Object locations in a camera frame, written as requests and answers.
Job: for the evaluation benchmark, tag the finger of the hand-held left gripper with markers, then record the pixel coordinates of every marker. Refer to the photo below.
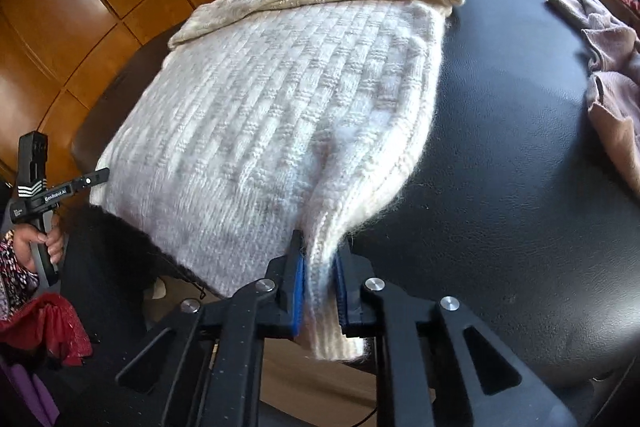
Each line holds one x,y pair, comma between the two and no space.
90,179

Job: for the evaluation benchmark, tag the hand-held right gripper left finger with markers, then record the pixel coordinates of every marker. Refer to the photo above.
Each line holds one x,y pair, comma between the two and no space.
299,297

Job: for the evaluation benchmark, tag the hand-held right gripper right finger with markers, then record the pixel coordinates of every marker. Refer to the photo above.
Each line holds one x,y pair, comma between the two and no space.
341,297

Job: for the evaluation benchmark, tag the white knit sweater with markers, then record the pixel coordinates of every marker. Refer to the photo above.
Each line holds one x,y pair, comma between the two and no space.
280,117

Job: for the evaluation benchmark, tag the person's left forearm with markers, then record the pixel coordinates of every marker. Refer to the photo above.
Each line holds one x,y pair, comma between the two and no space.
12,277

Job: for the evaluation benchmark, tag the person's left hand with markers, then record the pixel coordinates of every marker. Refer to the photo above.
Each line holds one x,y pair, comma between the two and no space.
30,239

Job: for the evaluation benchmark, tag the red cloth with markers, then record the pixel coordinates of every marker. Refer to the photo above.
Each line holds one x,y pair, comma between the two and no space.
47,327

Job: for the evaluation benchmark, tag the orange wooden cabinet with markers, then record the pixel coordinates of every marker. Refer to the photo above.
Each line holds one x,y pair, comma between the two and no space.
80,17

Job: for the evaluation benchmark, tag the purple mat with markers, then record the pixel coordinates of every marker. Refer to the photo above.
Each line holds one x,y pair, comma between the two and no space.
25,394

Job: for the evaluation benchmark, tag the pink garment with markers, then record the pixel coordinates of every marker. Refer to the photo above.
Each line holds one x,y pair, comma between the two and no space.
615,87

